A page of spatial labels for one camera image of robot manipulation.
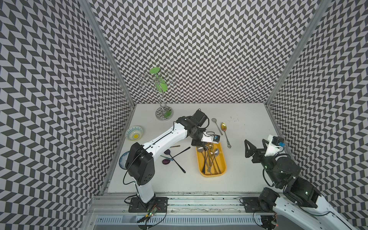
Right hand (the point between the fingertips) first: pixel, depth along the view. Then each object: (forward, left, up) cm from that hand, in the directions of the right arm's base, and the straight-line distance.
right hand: (253, 143), depth 67 cm
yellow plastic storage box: (+3, +17, -26) cm, 31 cm away
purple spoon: (+8, +44, -24) cm, 51 cm away
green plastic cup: (+44, +49, +2) cm, 66 cm away
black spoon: (-4, +22, -26) cm, 34 cm away
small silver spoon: (+35, +11, -26) cm, 45 cm away
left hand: (+8, +22, -11) cm, 27 cm away
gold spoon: (+26, +6, -24) cm, 36 cm away
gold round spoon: (+11, +17, -23) cm, 31 cm away
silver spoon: (+6, +14, -24) cm, 28 cm away
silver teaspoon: (+9, +23, -23) cm, 34 cm away
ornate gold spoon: (+6, +17, -24) cm, 30 cm away
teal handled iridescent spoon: (+4, +42, -25) cm, 49 cm away
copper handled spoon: (+9, +39, -19) cm, 44 cm away
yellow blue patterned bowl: (+22, +70, -23) cm, 77 cm away
